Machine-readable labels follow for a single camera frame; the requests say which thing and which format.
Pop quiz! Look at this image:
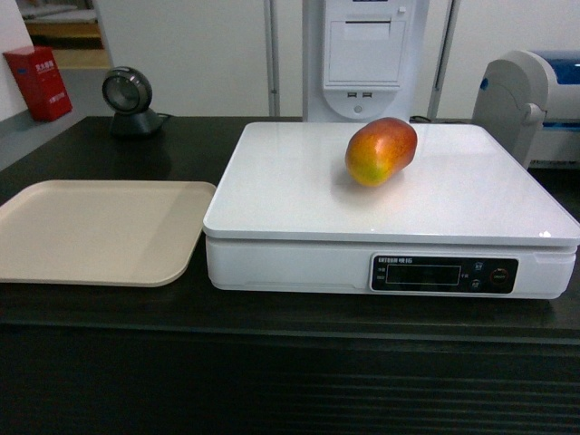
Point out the black slatted checkout counter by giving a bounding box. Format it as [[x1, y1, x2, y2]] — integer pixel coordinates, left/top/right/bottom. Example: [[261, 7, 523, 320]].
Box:
[[0, 115, 580, 435]]

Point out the red fire extinguisher box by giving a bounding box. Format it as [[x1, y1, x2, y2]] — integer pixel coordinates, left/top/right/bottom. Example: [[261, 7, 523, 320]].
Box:
[[3, 46, 73, 121]]

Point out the beige plastic tray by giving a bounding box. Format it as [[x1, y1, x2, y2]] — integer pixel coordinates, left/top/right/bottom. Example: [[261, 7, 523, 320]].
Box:
[[1, 180, 216, 287]]

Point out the white checkout scale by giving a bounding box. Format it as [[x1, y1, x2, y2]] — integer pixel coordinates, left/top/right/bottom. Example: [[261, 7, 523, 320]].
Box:
[[203, 122, 579, 299]]

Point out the dark red yellow mango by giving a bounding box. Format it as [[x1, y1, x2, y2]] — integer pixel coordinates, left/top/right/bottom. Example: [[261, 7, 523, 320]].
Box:
[[344, 117, 418, 187]]

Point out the black barcode scanner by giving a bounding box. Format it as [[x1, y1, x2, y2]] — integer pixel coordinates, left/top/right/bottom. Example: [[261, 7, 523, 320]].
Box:
[[101, 66, 163, 138]]

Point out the grey blue label printer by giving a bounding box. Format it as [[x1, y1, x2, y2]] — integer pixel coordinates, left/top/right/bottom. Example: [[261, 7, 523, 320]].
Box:
[[471, 50, 579, 169]]

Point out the white receipt printer terminal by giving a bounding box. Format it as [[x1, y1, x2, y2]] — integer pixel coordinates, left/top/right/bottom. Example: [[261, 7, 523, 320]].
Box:
[[263, 0, 461, 123]]

